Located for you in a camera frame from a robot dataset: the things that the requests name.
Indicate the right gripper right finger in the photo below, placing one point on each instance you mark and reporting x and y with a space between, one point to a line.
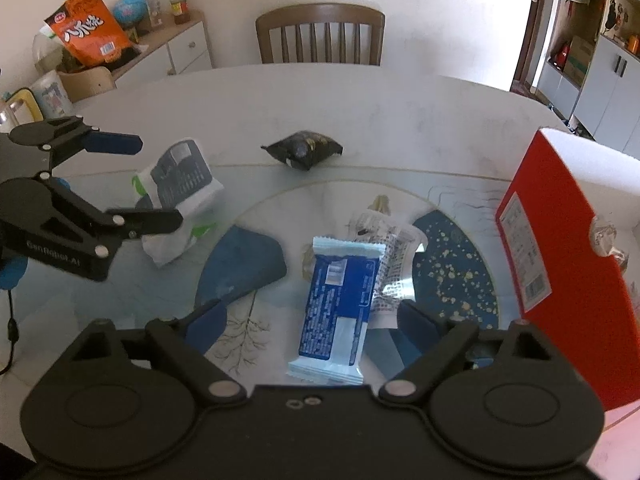
441 344

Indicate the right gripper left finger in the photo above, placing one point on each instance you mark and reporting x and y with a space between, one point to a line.
179 345

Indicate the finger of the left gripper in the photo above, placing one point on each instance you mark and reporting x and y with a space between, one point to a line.
97 141
135 223

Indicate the white grey green pouch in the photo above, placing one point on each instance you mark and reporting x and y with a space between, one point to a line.
181 179

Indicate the blue white snack packet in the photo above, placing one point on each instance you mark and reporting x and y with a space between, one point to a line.
337 312

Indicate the black snack packet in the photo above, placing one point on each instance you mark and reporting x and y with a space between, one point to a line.
303 150

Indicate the clear printed wrapper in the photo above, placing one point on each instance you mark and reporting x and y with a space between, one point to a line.
394 283

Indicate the blue patterned table mat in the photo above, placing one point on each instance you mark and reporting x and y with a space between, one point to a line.
450 278

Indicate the orange snack bag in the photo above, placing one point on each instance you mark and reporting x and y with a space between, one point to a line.
91 34

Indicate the white drawer sideboard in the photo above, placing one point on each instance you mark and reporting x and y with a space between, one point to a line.
169 51

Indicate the blue globe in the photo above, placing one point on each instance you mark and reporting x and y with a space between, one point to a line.
129 13

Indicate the red lidded jar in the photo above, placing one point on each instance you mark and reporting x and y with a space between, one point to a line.
180 11

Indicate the red white cardboard box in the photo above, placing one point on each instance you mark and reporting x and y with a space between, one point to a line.
569 224

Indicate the cardboard box in shelf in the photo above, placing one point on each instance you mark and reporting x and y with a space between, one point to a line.
578 60

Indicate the wooden chair by wall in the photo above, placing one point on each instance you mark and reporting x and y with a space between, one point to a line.
321 33

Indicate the white wall cabinets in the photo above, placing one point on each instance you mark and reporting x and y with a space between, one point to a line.
607 103

